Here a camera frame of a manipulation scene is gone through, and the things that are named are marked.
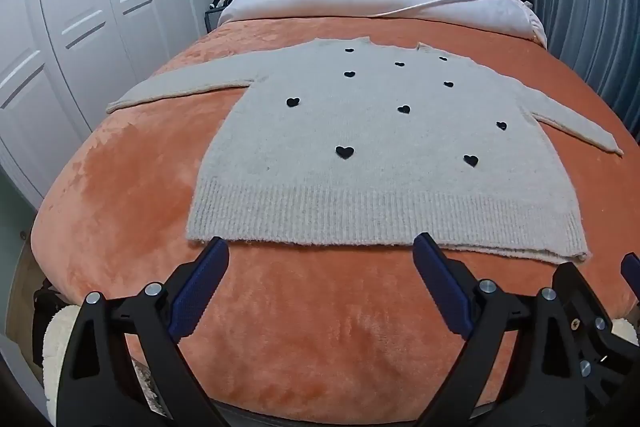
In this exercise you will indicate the grey sweater with black hearts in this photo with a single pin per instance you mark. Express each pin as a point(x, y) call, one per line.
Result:
point(350, 187)

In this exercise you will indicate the dark bedside table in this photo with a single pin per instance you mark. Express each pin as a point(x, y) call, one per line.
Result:
point(214, 19)

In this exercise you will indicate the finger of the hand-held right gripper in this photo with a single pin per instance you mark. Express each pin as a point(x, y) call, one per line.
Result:
point(595, 342)
point(632, 272)

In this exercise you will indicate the black bag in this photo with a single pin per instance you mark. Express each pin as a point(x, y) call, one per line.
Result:
point(45, 322)

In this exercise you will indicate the grey-blue curtain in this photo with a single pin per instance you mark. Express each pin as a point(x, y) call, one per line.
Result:
point(590, 7)

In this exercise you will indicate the white wardrobe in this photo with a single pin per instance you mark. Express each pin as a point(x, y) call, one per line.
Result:
point(100, 7)

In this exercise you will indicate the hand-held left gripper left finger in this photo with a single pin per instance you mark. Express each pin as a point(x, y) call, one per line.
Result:
point(200, 287)

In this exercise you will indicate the cream fluffy cloth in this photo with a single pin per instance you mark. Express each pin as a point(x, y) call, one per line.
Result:
point(57, 357)

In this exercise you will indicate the orange plush blanket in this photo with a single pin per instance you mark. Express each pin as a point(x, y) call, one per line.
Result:
point(300, 332)

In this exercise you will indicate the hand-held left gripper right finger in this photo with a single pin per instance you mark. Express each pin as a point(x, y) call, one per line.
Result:
point(442, 287)

